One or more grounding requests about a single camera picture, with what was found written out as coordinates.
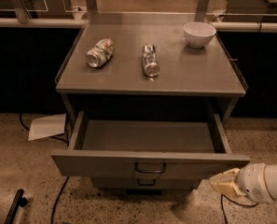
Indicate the crushed green white can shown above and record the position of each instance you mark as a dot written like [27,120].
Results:
[101,53]

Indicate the black bar object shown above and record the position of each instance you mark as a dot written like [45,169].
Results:
[18,201]

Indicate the white paper sheet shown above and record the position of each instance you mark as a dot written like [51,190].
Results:
[47,126]

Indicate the grey drawer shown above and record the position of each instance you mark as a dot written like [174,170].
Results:
[140,183]
[147,149]

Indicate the white ceramic bowl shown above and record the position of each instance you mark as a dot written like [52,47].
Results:
[198,34]

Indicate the white horizontal rail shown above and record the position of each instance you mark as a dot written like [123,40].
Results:
[259,27]

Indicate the crushed silver blue can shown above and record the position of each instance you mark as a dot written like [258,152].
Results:
[150,63]

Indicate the grey bottom drawer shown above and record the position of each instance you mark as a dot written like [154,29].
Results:
[140,183]

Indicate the grey metal drawer cabinet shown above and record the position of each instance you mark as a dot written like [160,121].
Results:
[192,84]

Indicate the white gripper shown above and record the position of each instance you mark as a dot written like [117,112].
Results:
[249,181]

